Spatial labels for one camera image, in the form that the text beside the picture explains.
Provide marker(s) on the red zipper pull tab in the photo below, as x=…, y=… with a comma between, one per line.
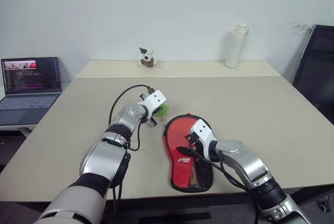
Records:
x=187, y=114

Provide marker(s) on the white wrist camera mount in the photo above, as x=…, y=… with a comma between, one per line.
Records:
x=204, y=132
x=154, y=101

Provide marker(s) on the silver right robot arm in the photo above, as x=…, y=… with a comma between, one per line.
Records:
x=248, y=161

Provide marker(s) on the black office chair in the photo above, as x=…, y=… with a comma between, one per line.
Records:
x=318, y=72

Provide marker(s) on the green ball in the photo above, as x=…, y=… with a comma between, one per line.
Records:
x=163, y=110

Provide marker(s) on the open grey laptop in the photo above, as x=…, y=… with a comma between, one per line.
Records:
x=28, y=96

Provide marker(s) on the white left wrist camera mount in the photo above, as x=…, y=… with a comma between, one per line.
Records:
x=154, y=101

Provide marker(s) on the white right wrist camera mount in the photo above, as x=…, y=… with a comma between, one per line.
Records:
x=204, y=132

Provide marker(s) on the black caster wheel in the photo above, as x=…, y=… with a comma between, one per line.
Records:
x=323, y=205

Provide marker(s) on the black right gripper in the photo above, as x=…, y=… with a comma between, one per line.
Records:
x=197, y=148

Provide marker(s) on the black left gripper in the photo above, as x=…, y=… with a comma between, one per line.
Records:
x=152, y=117

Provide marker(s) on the black and red paddle case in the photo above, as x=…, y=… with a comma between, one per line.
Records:
x=180, y=171

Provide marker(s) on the red table tennis paddle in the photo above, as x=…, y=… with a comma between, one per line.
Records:
x=177, y=132

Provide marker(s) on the white water bottle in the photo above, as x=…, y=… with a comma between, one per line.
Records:
x=233, y=49

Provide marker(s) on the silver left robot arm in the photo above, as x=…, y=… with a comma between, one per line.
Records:
x=104, y=156

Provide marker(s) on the black table frame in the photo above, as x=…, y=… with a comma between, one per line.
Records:
x=182, y=204

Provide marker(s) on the white plush dog toy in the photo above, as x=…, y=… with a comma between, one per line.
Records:
x=147, y=58

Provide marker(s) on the white side desk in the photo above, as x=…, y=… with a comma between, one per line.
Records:
x=15, y=127

